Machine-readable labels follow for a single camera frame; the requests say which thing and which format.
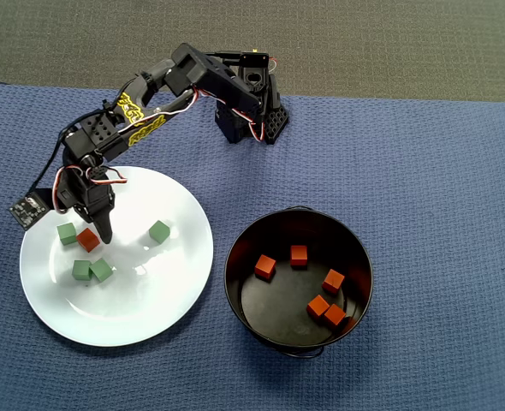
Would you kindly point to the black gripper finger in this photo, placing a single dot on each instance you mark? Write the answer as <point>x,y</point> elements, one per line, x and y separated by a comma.
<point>104,229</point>

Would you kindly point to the red cube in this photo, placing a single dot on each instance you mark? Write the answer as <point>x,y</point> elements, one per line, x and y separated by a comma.
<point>265,266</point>
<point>318,306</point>
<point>298,255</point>
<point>88,240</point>
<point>335,316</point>
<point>333,281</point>

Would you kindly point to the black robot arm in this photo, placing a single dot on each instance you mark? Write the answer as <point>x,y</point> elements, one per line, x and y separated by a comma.
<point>218,81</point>

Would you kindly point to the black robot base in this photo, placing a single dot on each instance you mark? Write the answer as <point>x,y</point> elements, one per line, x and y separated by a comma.
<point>276,122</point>

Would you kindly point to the white round plate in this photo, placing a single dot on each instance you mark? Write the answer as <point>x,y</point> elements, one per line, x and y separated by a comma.
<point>120,312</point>

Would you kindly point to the green cube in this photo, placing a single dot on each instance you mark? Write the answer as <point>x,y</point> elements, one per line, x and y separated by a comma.
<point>81,271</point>
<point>67,234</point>
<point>101,270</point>
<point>159,232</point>

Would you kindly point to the black round metal pot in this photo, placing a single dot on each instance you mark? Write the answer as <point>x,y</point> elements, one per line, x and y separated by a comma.
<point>278,317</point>

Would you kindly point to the blue woven cloth mat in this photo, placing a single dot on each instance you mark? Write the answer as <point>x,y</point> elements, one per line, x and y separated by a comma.
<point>428,214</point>

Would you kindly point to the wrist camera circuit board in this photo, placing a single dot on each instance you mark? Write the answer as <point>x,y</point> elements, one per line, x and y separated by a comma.
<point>27,210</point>

